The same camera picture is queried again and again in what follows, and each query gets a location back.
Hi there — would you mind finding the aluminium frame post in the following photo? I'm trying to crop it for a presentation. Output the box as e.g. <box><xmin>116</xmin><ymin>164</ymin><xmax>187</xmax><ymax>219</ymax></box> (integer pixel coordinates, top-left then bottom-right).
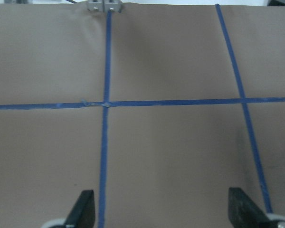
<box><xmin>86</xmin><ymin>0</ymin><xmax>122</xmax><ymax>13</ymax></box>

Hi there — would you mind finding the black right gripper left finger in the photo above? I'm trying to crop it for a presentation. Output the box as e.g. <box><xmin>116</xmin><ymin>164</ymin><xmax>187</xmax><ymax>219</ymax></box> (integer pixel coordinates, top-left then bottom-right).
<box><xmin>64</xmin><ymin>190</ymin><xmax>95</xmax><ymax>228</ymax></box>

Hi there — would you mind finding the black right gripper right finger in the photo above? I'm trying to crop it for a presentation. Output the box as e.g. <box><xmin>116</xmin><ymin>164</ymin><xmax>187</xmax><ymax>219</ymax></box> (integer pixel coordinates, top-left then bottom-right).
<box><xmin>228</xmin><ymin>187</ymin><xmax>271</xmax><ymax>228</ymax></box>

